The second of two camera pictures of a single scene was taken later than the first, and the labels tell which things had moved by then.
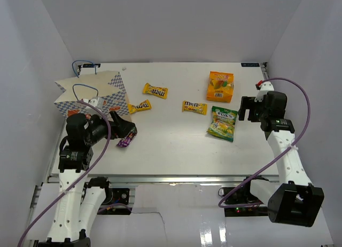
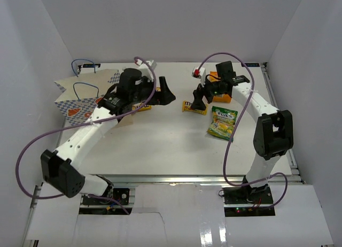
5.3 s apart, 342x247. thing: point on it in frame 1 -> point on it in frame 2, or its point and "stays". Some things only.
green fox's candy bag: x=223 y=123 stays
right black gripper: x=247 y=103 -> x=199 y=94
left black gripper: x=121 y=126 -> x=166 y=95
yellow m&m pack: x=200 y=108 stays
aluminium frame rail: x=157 y=178 stays
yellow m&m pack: x=145 y=105 stays
